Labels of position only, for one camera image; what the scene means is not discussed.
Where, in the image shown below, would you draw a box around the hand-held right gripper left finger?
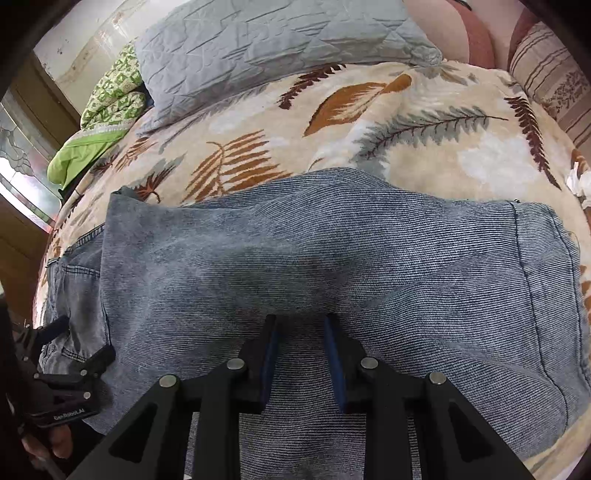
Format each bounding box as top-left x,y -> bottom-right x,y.
67,315 -> 280,480

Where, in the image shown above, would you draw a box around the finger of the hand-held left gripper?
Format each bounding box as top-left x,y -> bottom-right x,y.
28,315 -> 70,346
55,345 -> 116,385

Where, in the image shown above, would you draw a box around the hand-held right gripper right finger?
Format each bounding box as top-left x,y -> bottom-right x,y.
323,314 -> 532,480

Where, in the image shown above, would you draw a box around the blue-grey denim pants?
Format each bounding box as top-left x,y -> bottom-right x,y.
39,167 -> 585,480

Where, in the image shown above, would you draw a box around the person's left hand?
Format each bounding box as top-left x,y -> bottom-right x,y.
22,422 -> 75,477

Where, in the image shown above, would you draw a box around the wooden framed glass door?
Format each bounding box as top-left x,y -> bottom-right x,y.
0,55 -> 84,287

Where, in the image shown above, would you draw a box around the cream leaf-print blanket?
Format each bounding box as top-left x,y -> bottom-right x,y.
44,62 -> 591,476

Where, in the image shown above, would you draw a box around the green patterned quilt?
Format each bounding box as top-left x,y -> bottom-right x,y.
47,44 -> 148,186

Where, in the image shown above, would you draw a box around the white crumpled tissue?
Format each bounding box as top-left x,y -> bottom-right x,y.
566,161 -> 591,209

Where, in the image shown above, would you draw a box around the grey quilted pillow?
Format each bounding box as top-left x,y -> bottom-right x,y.
134,0 -> 444,134

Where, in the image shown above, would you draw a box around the pink round pillow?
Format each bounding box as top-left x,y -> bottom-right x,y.
404,0 -> 496,70

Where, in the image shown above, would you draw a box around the beige striped cushion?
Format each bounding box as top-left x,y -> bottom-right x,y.
508,21 -> 591,148

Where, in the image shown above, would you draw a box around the striped brown sofa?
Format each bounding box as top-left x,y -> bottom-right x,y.
455,0 -> 543,70

